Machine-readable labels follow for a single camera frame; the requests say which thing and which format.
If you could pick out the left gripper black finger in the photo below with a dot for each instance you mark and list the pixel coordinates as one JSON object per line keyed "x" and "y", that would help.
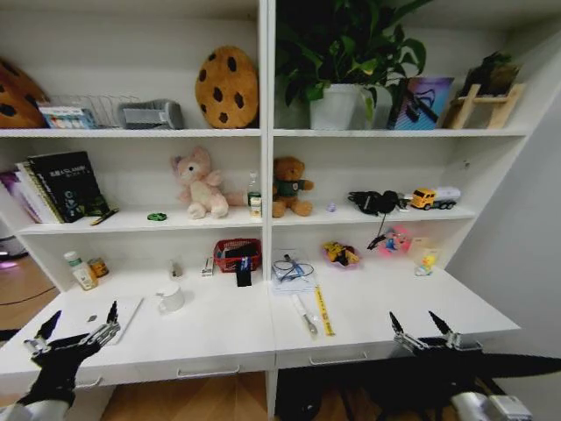
{"x": 46, "y": 331}
{"x": 113, "y": 320}

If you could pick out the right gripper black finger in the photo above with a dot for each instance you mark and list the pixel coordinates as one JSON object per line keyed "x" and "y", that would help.
{"x": 443, "y": 326}
{"x": 399, "y": 330}

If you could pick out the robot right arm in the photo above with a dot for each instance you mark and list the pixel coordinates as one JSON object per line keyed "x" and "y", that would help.
{"x": 473, "y": 408}

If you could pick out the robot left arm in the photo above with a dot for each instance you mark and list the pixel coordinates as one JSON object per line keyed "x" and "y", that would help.
{"x": 39, "y": 412}

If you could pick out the white laptop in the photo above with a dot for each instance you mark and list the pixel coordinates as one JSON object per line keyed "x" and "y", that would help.
{"x": 129, "y": 316}

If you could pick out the orange can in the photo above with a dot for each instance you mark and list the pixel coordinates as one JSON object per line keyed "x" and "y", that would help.
{"x": 98, "y": 267}

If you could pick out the white mug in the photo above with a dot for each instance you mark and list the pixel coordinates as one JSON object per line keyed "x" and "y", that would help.
{"x": 172, "y": 298}

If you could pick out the yellow duck toy package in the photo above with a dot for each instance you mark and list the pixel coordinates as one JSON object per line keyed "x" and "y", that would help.
{"x": 427, "y": 261}

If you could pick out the white bottle green cap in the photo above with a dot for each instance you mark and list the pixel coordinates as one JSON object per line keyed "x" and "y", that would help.
{"x": 73, "y": 261}

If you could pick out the yellow ruler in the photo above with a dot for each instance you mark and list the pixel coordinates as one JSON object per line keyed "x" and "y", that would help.
{"x": 323, "y": 309}

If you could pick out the pink toy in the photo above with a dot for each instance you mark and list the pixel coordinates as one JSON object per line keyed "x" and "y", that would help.
{"x": 394, "y": 242}

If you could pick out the grey round appliance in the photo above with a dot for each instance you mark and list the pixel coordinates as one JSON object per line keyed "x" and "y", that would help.
{"x": 11, "y": 245}

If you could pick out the pink dish of toys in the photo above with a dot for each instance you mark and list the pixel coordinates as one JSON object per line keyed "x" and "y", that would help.
{"x": 342, "y": 255}

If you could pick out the black and yellow pen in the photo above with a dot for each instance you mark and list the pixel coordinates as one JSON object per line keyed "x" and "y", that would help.
{"x": 104, "y": 216}

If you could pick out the small white box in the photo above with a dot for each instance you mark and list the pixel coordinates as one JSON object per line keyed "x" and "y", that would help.
{"x": 208, "y": 267}

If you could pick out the green round object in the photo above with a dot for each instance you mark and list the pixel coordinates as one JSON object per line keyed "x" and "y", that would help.
{"x": 156, "y": 216}

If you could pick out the red mesh basket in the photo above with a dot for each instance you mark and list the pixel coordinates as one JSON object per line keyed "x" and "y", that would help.
{"x": 228, "y": 263}

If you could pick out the yellow toy tanker truck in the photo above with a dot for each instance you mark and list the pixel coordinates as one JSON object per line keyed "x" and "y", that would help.
{"x": 431, "y": 198}

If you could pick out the spiral bound notebook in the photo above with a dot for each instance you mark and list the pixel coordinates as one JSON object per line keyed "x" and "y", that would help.
{"x": 37, "y": 193}

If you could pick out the small purple object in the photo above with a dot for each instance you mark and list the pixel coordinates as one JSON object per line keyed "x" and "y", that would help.
{"x": 331, "y": 207}

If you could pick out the black book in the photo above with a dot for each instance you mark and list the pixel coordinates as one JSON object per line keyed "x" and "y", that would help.
{"x": 70, "y": 186}

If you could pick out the purple book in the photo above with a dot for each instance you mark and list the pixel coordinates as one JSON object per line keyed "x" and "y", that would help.
{"x": 15, "y": 193}

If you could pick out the pink plush cat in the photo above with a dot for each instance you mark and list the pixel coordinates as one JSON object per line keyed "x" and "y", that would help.
{"x": 199, "y": 184}

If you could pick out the brown teddy bear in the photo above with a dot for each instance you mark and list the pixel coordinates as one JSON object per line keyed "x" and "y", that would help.
{"x": 289, "y": 184}

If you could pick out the clear bottle green label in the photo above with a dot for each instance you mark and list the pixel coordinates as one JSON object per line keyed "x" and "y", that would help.
{"x": 254, "y": 201}

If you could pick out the blue and white box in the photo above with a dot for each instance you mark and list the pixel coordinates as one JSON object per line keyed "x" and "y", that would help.
{"x": 68, "y": 117}

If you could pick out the grey rectangular device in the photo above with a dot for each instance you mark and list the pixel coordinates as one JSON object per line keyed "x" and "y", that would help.
{"x": 151, "y": 115}

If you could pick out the white shelf desk unit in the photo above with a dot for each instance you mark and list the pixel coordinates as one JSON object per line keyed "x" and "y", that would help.
{"x": 265, "y": 144}

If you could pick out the white plant pot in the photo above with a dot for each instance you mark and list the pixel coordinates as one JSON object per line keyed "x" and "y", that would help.
{"x": 337, "y": 107}

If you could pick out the wooden stand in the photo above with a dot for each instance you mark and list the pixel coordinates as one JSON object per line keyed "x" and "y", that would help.
{"x": 504, "y": 103}

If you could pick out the round cookie pillow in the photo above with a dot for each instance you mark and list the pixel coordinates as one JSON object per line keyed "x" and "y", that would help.
{"x": 227, "y": 87}
{"x": 17, "y": 101}

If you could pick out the dark item on wooden stand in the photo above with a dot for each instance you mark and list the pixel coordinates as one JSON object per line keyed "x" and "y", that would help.
{"x": 495, "y": 74}

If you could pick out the green leafy plant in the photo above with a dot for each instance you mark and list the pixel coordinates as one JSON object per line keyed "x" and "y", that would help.
{"x": 346, "y": 44}

